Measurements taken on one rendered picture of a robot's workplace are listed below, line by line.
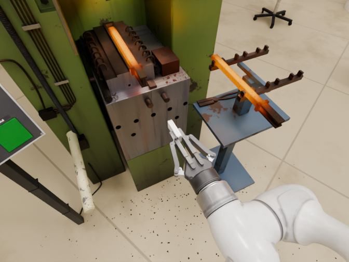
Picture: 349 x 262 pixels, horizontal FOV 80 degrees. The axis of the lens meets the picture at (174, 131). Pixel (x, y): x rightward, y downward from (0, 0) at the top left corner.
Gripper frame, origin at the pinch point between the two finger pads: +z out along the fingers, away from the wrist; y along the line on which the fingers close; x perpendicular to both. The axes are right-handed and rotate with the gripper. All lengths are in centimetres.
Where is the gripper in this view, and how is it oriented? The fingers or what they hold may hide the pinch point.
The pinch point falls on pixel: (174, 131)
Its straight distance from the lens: 63.5
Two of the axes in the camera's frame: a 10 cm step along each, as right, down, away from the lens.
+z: -4.4, -7.1, 5.5
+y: 9.0, -3.5, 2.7
